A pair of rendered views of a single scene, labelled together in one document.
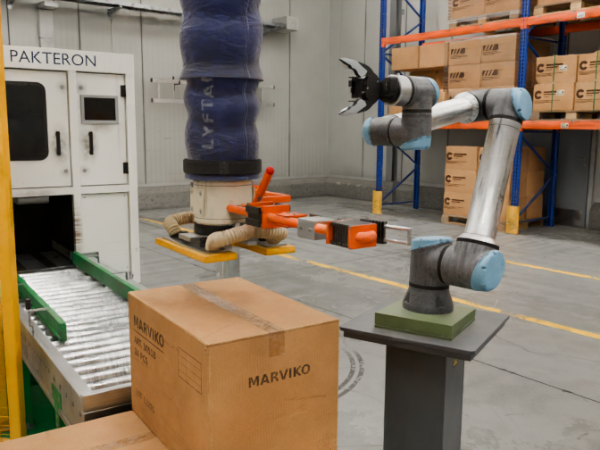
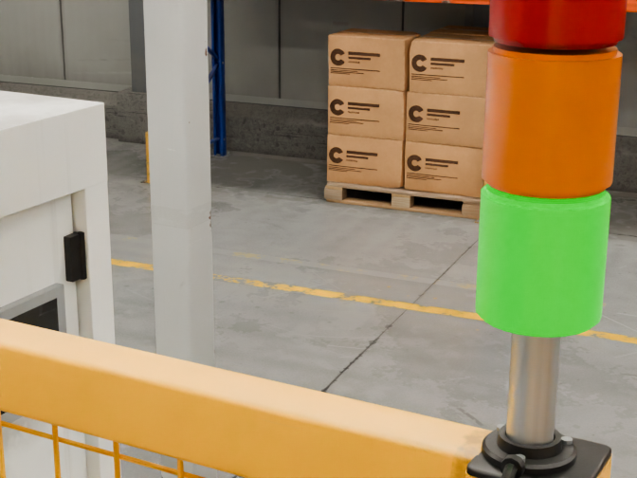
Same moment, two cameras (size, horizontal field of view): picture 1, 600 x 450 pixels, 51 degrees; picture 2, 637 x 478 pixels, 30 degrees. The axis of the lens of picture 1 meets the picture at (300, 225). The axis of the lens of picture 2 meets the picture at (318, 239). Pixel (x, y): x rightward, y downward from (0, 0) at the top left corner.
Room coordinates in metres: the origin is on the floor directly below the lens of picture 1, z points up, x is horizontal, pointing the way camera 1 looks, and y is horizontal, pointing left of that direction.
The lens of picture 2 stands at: (2.59, 1.75, 2.33)
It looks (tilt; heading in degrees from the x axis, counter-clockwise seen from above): 17 degrees down; 332
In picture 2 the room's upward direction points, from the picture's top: straight up
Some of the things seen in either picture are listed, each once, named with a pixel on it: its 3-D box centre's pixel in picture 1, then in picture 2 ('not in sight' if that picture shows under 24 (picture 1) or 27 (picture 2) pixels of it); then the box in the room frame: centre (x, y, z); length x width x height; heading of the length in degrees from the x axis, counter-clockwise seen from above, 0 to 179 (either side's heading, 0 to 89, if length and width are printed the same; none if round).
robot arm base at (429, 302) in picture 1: (428, 295); not in sight; (2.32, -0.49, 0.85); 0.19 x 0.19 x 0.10
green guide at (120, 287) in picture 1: (118, 279); not in sight; (3.55, 1.04, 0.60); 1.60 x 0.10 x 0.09; 34
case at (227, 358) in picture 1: (226, 368); not in sight; (1.84, 0.22, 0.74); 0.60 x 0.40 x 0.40; 33
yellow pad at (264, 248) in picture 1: (251, 237); not in sight; (1.90, 0.15, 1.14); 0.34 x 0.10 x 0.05; 35
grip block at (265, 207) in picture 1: (268, 214); not in sight; (1.64, 0.08, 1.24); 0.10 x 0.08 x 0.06; 125
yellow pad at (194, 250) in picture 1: (194, 243); not in sight; (1.79, 0.30, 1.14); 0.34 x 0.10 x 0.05; 35
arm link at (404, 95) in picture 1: (395, 89); not in sight; (1.90, -0.28, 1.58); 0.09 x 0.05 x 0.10; 35
